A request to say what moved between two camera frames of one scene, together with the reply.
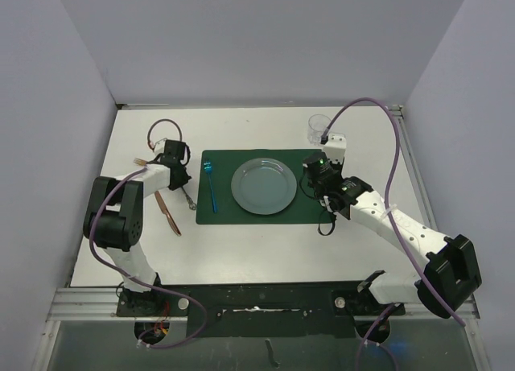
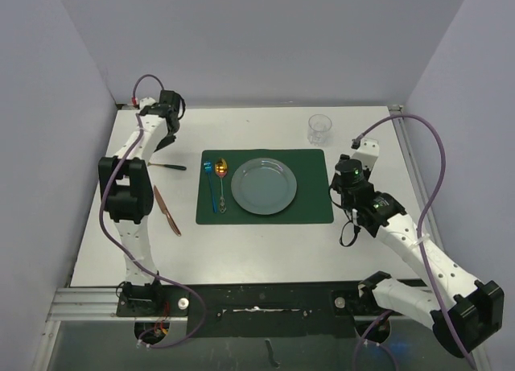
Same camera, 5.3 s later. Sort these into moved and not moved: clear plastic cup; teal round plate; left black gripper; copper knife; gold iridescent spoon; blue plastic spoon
Moved: gold iridescent spoon; left black gripper
Not moved: blue plastic spoon; clear plastic cup; copper knife; teal round plate
